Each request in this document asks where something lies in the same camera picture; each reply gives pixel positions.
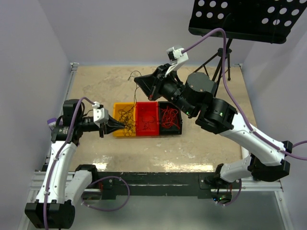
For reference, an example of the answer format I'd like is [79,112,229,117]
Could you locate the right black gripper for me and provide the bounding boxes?
[135,62,196,116]

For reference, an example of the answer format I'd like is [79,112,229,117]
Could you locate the yellow plastic bin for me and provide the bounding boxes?
[113,102,136,138]

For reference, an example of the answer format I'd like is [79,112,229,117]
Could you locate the red plastic bin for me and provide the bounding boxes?
[135,102,159,137]

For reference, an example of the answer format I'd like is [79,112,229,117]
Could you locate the black cable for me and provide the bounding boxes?
[138,115,156,132]

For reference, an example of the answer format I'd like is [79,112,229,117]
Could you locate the black plastic bin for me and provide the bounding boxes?
[158,101,183,136]

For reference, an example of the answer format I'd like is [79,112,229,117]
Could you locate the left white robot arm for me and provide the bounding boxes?
[24,97,125,230]

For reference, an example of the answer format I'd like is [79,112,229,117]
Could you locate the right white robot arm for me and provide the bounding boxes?
[134,64,292,188]

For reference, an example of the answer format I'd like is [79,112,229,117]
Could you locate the purple box with metal insert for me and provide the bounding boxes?
[47,116,63,130]

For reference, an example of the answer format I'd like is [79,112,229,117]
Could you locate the white cylinder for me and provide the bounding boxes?
[241,147,250,159]

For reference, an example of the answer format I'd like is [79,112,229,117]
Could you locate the black music stand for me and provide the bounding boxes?
[189,0,307,100]

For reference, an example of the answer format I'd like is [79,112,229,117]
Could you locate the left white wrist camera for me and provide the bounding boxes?
[92,102,109,127]

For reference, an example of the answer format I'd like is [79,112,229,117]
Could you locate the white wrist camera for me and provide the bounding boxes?
[92,102,109,127]
[165,46,189,77]

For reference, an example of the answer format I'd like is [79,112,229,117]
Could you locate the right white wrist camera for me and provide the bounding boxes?
[165,46,189,77]

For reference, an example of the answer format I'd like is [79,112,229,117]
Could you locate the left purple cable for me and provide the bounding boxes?
[42,96,131,230]

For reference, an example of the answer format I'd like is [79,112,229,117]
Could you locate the purple cable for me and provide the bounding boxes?
[42,96,131,230]
[182,27,307,207]

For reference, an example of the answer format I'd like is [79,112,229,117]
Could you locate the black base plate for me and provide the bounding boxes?
[71,171,243,200]

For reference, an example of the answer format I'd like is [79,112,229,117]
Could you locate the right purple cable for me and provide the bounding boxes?
[182,27,307,207]

